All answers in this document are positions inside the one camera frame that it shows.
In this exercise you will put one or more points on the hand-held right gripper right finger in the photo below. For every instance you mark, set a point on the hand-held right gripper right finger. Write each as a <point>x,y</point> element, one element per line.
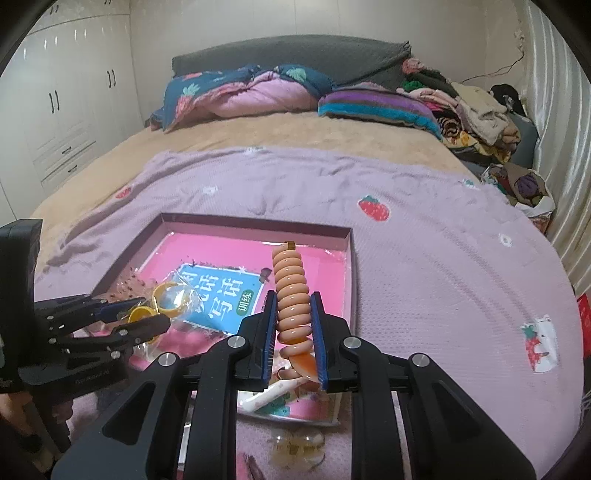
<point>318,342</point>

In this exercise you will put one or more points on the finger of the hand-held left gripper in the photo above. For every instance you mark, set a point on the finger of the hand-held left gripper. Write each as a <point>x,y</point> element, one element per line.
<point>111,313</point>
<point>138,330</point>

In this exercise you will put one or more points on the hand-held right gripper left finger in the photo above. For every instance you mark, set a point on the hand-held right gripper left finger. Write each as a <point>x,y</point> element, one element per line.
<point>270,333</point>

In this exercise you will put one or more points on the clear butterfly claw clip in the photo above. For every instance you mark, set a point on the clear butterfly claw clip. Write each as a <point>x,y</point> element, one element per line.
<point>295,447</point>

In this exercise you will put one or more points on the shallow purple cardboard box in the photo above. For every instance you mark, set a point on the shallow purple cardboard box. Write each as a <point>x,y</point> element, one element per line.
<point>258,224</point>

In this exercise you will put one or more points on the person's left hand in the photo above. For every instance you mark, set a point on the person's left hand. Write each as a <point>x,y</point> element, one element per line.
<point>10,406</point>

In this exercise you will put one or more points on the pink book in plastic wrap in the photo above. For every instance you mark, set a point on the pink book in plastic wrap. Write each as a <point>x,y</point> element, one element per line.
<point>304,272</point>

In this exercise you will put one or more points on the lilac strawberry print blanket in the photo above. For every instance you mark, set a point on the lilac strawberry print blanket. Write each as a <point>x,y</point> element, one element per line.
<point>438,277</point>

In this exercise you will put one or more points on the bed with beige sheet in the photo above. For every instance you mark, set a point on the bed with beige sheet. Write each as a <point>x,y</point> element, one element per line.
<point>277,131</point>

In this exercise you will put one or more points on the white wardrobe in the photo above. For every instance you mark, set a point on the white wardrobe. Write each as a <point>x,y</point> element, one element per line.
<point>69,101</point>

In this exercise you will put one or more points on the navy and pink quilt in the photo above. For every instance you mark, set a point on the navy and pink quilt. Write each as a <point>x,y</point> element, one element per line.
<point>258,94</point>

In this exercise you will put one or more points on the striped fuzzy pillow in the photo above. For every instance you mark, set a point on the striped fuzzy pillow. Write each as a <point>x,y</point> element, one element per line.
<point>374,106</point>

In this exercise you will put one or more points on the bag of clothes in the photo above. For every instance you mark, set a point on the bag of clothes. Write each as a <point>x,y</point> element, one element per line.
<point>521,187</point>

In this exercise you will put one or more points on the red item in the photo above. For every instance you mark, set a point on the red item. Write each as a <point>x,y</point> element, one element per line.
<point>584,318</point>

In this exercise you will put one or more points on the grey padded headboard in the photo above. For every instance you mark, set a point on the grey padded headboard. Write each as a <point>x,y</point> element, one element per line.
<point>286,55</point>

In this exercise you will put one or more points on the pile of folded clothes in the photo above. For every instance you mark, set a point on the pile of folded clothes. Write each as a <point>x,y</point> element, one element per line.
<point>475,110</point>

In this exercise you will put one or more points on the grey cushion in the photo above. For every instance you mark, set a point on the grey cushion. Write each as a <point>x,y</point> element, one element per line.
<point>524,141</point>

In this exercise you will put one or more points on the shiny cream curtain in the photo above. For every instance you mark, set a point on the shiny cream curtain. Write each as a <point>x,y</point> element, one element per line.
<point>563,115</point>

